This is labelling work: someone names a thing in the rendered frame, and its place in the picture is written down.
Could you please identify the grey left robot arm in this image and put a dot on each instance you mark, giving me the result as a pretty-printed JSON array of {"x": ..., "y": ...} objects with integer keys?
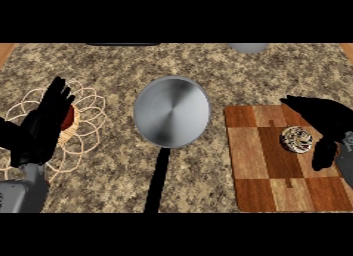
[{"x": 16, "y": 191}]

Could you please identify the grey round bowl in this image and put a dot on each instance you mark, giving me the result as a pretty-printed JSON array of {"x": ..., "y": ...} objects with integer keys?
[{"x": 248, "y": 47}]

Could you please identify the white brown cupcake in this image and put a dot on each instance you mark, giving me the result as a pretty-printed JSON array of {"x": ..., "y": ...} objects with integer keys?
[{"x": 295, "y": 139}]

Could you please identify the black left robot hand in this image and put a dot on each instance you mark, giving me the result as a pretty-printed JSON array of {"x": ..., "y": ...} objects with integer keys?
[{"x": 44, "y": 126}]

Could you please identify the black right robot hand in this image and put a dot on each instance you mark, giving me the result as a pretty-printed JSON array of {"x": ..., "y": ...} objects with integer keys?
[{"x": 331, "y": 120}]

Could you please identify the checkered wooden cutting board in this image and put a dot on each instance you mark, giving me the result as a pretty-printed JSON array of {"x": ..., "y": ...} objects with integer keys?
[{"x": 276, "y": 160}]

